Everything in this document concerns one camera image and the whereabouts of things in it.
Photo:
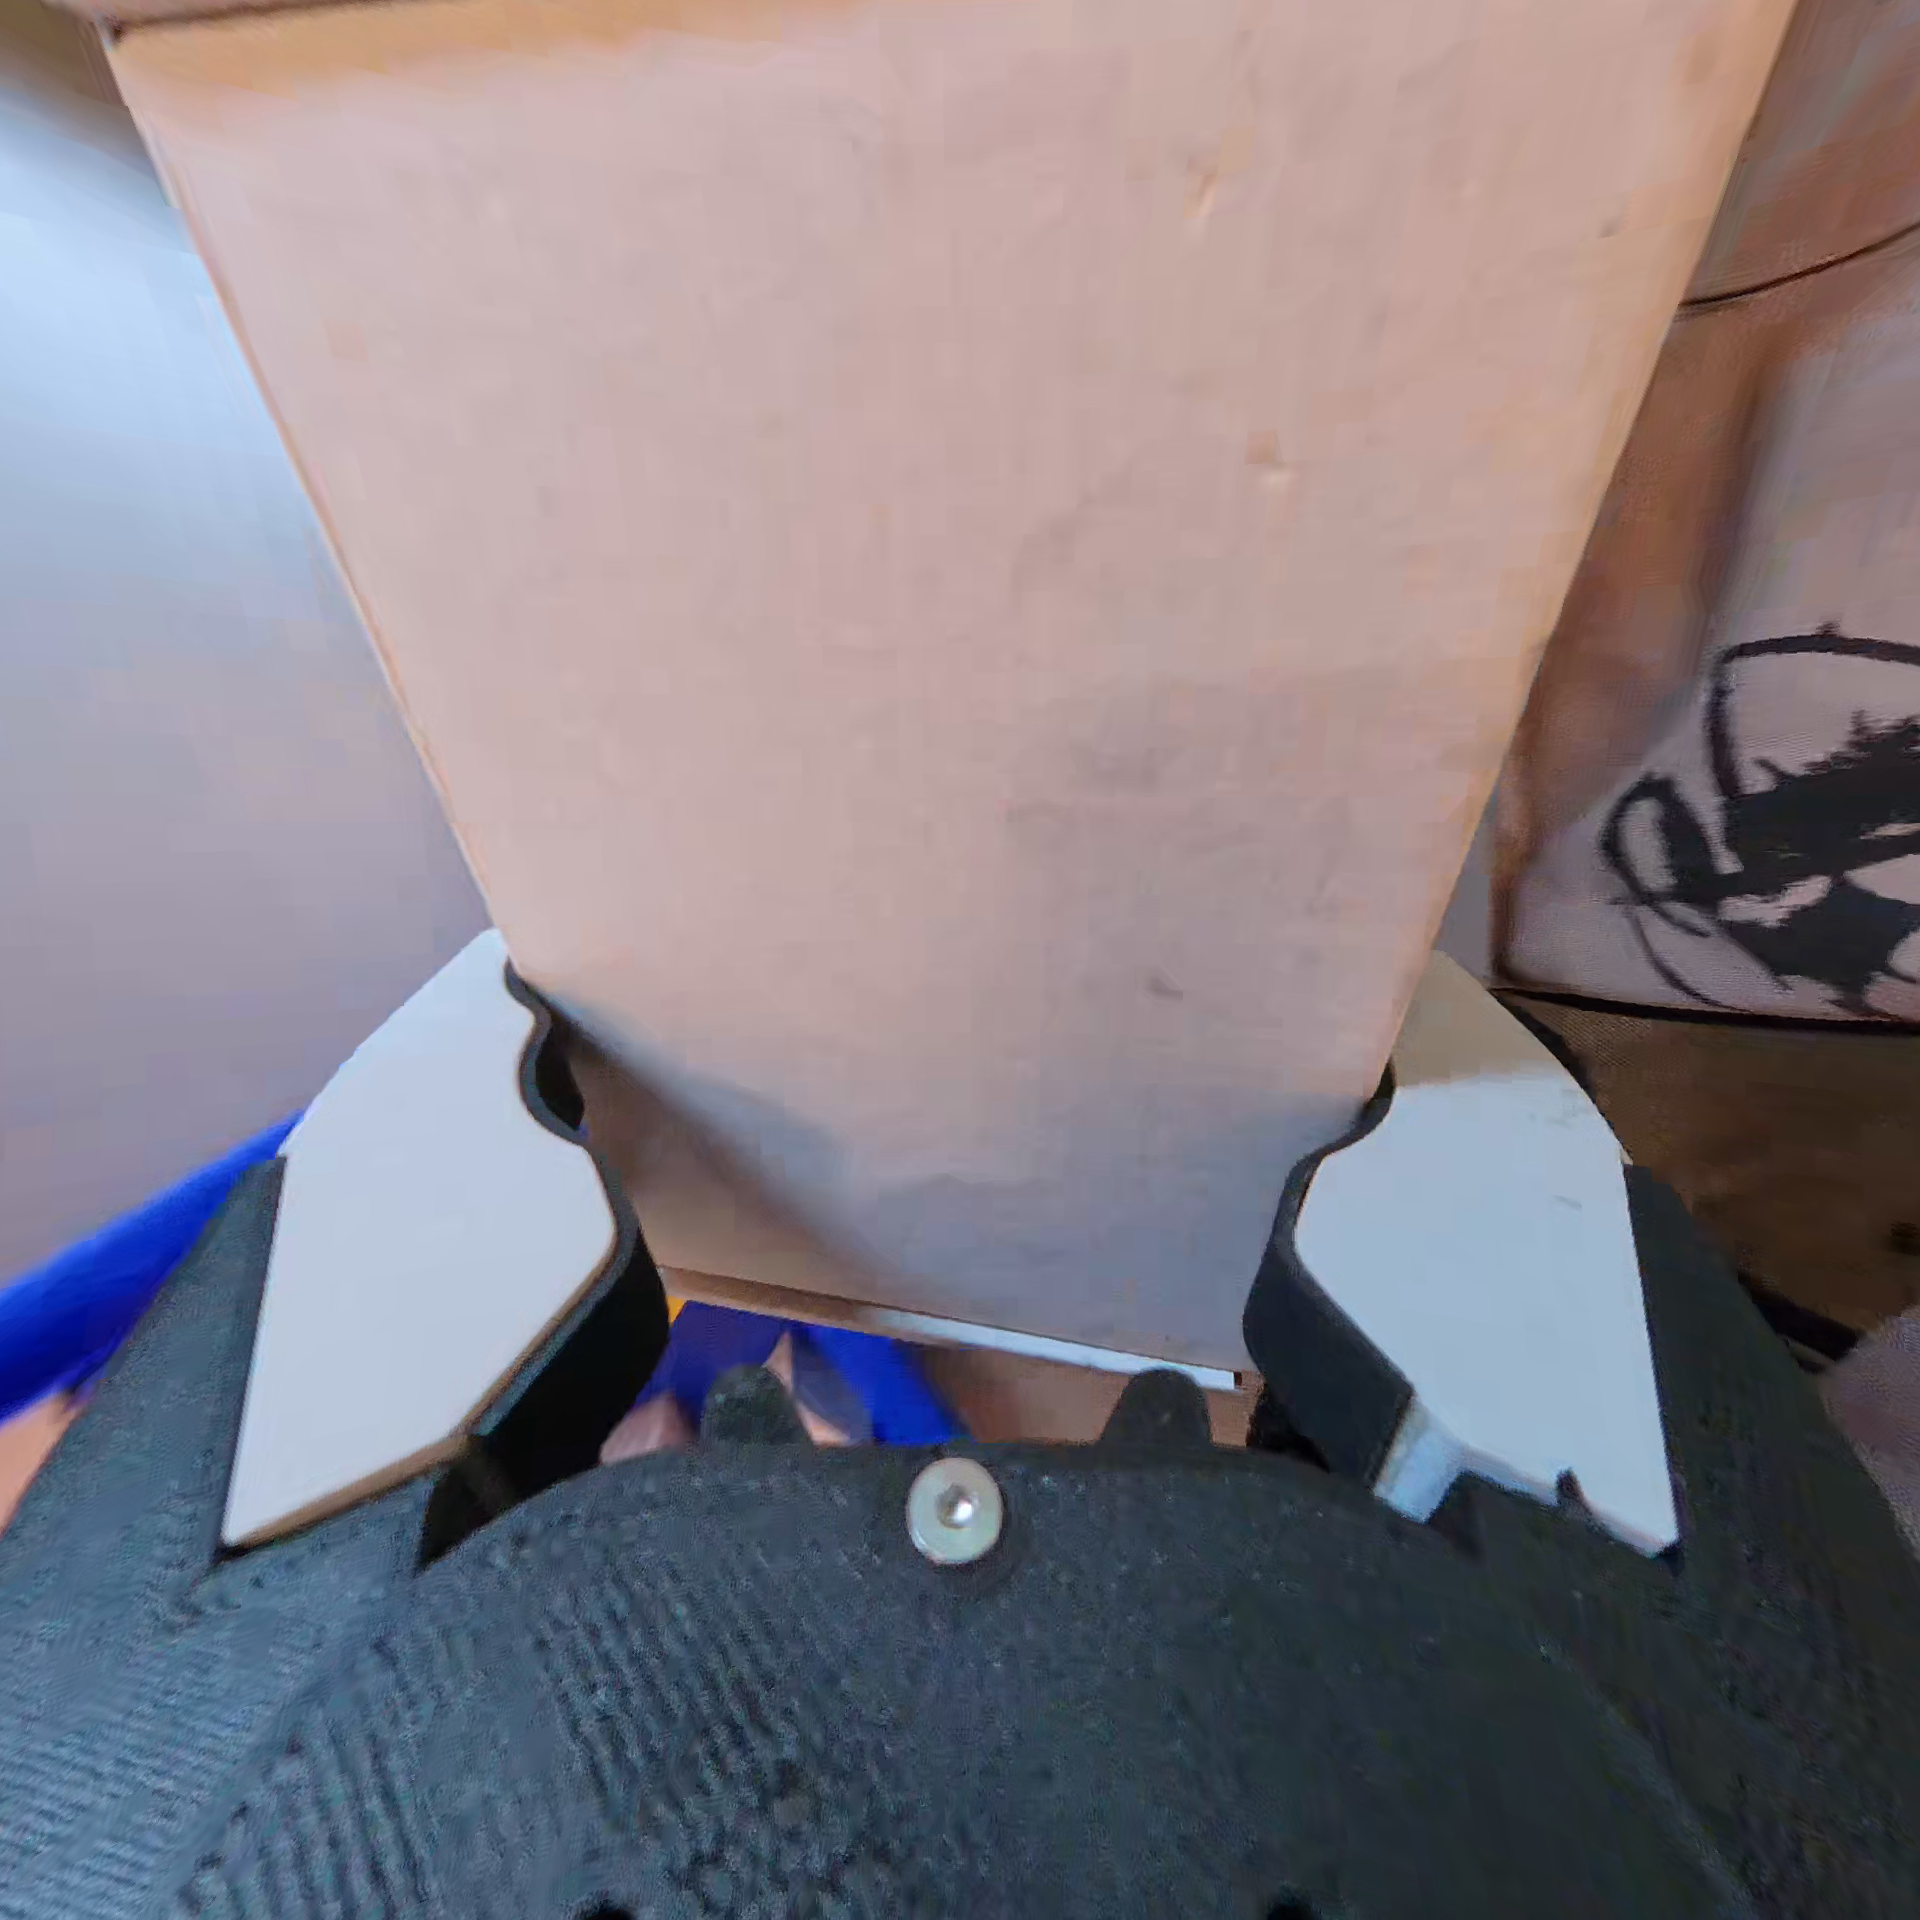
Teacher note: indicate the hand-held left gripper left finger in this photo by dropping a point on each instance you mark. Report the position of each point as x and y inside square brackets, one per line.
[420, 1245]

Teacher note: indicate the white cardboard box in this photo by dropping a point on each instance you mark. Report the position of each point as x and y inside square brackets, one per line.
[931, 596]

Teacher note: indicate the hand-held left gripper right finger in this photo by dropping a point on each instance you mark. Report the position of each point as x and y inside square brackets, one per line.
[1500, 1271]

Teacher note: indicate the blue plastic bin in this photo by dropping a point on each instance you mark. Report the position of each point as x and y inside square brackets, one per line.
[104, 1271]

